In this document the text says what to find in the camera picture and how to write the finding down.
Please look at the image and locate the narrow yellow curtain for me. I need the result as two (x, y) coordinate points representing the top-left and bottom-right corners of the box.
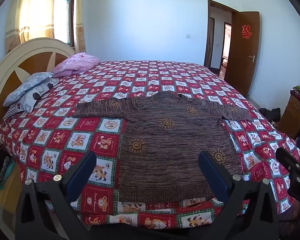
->
(71, 0), (87, 53)

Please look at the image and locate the red paper door decoration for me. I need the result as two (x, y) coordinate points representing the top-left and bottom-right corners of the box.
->
(241, 24), (250, 40)

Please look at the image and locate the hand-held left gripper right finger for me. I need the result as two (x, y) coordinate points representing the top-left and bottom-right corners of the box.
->
(198, 151), (280, 240)

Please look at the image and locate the dark pile on floor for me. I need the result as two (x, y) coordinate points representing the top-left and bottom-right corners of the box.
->
(259, 107), (281, 122)

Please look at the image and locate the brown knitted sweater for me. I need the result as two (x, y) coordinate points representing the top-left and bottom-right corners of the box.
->
(74, 92), (253, 202)

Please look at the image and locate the wooden cabinet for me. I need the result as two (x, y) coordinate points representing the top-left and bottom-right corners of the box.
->
(277, 94), (300, 140)

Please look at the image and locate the brown wooden door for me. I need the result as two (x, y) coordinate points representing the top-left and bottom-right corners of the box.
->
(225, 11), (261, 97)

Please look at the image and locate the pink pillow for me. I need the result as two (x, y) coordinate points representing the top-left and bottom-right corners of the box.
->
(51, 52), (100, 78)

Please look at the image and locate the striped pillow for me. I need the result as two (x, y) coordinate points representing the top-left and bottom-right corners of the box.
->
(2, 104), (20, 120)

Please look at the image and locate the wide yellow curtain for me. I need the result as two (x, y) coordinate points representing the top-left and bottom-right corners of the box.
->
(5, 0), (57, 54)

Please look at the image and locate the cream and wood headboard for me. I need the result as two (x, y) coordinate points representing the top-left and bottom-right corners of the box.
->
(0, 37), (77, 143)

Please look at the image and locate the window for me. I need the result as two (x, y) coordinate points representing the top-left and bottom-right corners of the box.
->
(54, 0), (74, 47)

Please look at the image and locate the teal cloth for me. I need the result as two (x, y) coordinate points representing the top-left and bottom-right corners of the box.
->
(0, 155), (16, 190)

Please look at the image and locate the red checked printed blanket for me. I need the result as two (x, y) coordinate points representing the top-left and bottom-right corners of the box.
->
(0, 60), (297, 230)

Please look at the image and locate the brown door frame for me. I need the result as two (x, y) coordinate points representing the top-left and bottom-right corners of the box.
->
(203, 0), (240, 70)

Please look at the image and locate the grey floral pillow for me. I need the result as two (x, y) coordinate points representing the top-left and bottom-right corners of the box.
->
(3, 72), (55, 107)

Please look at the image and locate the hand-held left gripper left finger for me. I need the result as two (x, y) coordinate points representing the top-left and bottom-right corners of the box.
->
(15, 151), (98, 240)

